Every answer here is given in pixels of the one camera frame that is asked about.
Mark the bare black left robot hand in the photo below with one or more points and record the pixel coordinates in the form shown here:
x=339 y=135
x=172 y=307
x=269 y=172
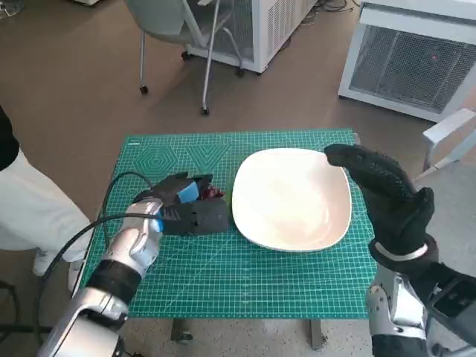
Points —
x=201 y=219

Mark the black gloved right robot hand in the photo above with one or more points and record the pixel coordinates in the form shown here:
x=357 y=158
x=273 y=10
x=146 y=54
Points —
x=398 y=208

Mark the red toy grapes with leaf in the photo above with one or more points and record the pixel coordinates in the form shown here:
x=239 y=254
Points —
x=213 y=192

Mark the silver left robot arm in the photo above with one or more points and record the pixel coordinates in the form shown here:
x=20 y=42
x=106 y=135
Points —
x=130 y=241

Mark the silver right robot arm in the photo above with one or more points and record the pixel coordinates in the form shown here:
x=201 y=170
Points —
x=398 y=305

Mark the white square plate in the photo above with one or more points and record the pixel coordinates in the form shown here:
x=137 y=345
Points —
x=290 y=201

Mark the green cutting mat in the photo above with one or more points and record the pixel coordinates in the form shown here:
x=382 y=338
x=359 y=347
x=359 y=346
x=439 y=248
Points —
x=238 y=275

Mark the metal table leg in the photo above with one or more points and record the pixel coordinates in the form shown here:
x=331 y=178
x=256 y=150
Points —
x=318 y=334
x=181 y=331

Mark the large white mesh cabinet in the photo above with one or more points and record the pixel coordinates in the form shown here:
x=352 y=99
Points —
x=405 y=63

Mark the person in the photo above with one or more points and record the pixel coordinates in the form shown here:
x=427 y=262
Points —
x=33 y=212

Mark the grey chair with metal legs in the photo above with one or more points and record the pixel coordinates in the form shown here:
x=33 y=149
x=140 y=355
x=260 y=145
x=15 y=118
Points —
x=160 y=18

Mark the white mesh cabinet on castors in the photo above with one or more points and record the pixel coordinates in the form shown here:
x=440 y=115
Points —
x=271 y=26

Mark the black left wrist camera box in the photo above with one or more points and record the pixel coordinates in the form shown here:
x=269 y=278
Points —
x=163 y=191

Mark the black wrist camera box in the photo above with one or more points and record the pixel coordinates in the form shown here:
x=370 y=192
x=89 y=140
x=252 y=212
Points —
x=453 y=297
x=163 y=191

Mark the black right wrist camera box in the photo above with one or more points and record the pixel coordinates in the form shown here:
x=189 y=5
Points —
x=453 y=297

